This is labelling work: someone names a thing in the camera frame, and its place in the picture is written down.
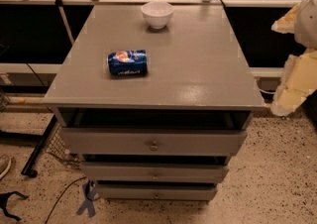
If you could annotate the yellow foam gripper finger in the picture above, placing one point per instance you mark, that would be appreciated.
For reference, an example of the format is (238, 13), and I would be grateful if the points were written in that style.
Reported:
(285, 24)
(299, 80)

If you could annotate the grey top drawer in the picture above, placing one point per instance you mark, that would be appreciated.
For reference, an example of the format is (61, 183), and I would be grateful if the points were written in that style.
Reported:
(152, 142)

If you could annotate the grey drawer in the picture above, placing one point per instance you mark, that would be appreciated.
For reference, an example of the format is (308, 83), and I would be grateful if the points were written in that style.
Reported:
(154, 172)
(152, 142)
(156, 192)

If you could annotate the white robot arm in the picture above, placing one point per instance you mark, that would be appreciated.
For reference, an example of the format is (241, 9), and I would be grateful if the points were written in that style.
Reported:
(305, 27)

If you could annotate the grey drawer cabinet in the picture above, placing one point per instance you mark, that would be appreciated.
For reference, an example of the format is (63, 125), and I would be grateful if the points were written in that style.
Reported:
(197, 79)

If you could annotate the grey bottom drawer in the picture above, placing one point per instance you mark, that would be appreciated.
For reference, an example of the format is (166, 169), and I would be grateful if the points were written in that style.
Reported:
(156, 192)

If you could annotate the grey middle drawer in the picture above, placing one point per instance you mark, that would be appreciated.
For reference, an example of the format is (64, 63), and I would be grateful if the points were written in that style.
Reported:
(154, 172)

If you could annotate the white bowl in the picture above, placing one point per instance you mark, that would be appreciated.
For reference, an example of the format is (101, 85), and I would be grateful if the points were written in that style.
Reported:
(157, 14)

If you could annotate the blue crushed soda can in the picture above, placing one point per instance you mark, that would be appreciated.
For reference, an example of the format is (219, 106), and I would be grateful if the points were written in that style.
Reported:
(131, 62)

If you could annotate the blue tape cross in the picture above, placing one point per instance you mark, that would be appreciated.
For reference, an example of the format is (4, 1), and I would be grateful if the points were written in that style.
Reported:
(89, 196)

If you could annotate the black metal floor bar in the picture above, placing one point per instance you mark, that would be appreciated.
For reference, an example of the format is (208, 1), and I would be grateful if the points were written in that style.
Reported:
(28, 169)

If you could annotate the grey shoe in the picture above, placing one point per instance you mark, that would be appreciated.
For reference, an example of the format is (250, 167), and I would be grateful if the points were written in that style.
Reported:
(5, 164)

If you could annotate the wire mesh basket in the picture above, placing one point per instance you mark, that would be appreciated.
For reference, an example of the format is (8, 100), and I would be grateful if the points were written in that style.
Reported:
(55, 147)

